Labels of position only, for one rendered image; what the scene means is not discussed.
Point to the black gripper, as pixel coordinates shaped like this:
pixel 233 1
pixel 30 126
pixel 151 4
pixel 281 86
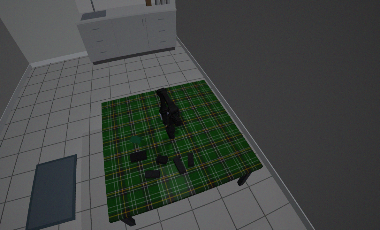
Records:
pixel 171 128

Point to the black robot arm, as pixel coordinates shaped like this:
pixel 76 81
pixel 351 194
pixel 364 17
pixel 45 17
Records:
pixel 172 108

